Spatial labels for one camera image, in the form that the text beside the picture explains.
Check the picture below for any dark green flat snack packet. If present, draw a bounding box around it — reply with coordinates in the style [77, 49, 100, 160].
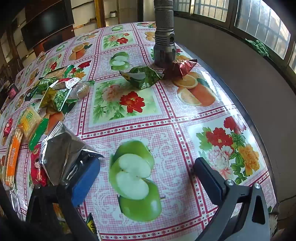
[24, 77, 58, 101]

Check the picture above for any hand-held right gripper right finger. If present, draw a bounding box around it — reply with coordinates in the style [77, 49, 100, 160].
[194, 157, 271, 241]

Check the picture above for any yellow post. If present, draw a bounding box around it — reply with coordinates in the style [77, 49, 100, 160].
[96, 0, 106, 27]

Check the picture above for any round cake in clear wrapper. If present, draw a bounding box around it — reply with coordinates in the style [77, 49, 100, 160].
[69, 81, 95, 100]

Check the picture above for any bright green snack packet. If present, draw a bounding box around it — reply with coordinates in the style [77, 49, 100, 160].
[39, 87, 73, 112]

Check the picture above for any dark packet with yellow label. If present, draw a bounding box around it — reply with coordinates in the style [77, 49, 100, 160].
[86, 213, 99, 235]

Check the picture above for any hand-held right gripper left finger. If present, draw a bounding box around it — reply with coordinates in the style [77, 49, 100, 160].
[25, 155, 102, 241]

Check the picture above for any barred window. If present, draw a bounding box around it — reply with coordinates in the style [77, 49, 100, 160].
[173, 0, 296, 72]

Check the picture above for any green leafy wrapper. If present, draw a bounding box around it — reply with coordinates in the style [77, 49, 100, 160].
[119, 65, 165, 90]

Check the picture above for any small silver foil packet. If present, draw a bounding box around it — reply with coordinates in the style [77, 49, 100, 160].
[8, 189, 23, 220]

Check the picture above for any wafer packet with green ends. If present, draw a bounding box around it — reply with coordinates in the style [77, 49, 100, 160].
[40, 65, 74, 80]

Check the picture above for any yellow-green cracker packet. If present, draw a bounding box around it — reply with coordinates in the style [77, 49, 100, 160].
[18, 105, 49, 151]

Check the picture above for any fruit and flower tablecloth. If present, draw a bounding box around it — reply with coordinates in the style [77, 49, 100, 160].
[0, 22, 277, 241]

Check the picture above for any clear red-edged pastry packet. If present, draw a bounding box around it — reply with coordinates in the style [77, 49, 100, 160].
[52, 77, 80, 90]

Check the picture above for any pink jar with cork lid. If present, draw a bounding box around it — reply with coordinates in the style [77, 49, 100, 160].
[4, 83, 19, 99]

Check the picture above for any orange biscuit packet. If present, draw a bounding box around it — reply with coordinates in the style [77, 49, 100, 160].
[3, 128, 23, 187]

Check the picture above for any large silver foil snack packet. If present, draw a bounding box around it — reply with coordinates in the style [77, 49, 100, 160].
[40, 122, 104, 186]

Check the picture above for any green cloth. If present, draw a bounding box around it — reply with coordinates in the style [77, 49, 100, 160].
[245, 39, 270, 57]

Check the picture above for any red snack packet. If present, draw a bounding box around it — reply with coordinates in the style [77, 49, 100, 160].
[1, 117, 14, 145]
[30, 144, 49, 187]

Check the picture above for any black flat television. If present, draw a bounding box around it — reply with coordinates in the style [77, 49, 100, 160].
[21, 0, 75, 50]

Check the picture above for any crumpled red foil wrapper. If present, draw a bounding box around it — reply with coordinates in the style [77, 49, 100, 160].
[163, 59, 198, 79]

